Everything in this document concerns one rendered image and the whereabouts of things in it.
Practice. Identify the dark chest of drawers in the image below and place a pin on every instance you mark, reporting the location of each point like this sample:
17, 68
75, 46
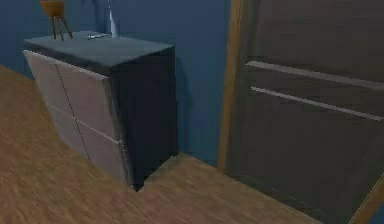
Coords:
100, 100

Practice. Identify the dark brown room door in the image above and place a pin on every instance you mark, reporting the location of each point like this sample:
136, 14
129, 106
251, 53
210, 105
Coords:
306, 116

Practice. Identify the small grey flat object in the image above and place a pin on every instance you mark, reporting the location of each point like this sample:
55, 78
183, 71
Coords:
96, 35

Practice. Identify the orange tripod lamp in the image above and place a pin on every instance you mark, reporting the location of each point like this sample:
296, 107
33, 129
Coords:
55, 13

